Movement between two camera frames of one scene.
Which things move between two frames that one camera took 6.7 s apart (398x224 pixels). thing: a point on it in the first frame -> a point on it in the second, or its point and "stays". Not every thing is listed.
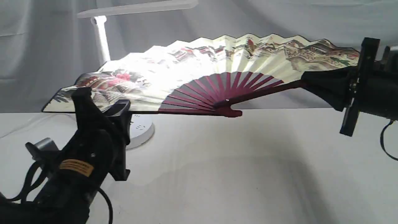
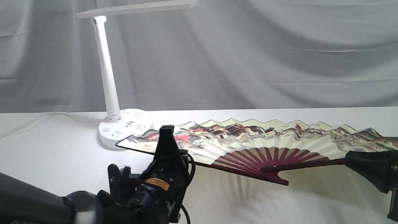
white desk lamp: x=142 y=128 stays
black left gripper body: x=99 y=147 -> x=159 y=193
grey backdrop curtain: x=43 y=43 stays
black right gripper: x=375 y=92 -> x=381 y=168
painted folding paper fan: x=210 y=77 -> x=262 y=148
